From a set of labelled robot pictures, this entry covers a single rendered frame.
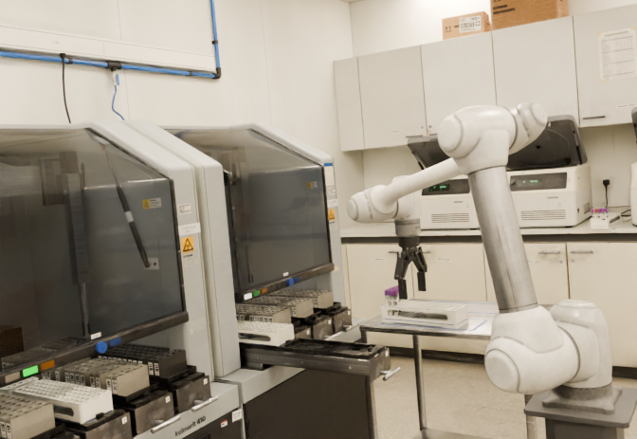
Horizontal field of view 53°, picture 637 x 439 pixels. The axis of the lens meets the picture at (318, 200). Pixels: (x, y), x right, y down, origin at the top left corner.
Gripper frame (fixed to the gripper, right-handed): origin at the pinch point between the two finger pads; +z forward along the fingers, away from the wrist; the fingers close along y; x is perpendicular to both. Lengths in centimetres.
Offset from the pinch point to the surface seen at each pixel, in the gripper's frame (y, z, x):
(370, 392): -11.5, 34.7, 14.1
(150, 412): -95, 15, 28
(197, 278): -64, -16, 40
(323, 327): -7.0, 14.3, 36.4
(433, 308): -4.1, 4.4, -10.0
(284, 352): -44, 12, 24
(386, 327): -10.8, 10.6, 5.4
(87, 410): -112, 8, 31
